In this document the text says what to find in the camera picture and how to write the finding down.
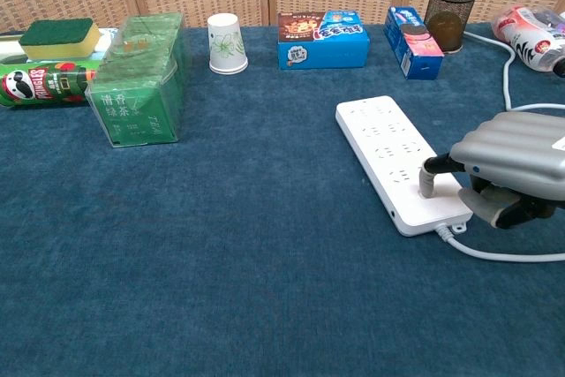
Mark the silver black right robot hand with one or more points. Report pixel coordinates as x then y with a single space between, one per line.
516 152

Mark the white power strip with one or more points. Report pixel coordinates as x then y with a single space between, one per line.
388 138

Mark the plastic bottle with red label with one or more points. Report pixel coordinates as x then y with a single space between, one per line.
527 39

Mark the clear bottle with purple label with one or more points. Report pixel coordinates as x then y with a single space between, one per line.
554 21

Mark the black mesh pen holder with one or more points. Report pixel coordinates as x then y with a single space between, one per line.
450 19

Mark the slim blue pink Oreo box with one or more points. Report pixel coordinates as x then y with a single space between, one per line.
412 46

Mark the blue chocolate cookie box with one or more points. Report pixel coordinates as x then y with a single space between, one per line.
322 43

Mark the blue tablecloth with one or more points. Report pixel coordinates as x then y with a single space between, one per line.
220 240

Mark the white paper cup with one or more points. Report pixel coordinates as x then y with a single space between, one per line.
226 46

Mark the green tea box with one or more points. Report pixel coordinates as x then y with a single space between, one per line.
137 85

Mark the green yellow sponge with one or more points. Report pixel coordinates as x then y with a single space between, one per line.
57 37

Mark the green Pringles can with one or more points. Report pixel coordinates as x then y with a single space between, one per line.
44 83

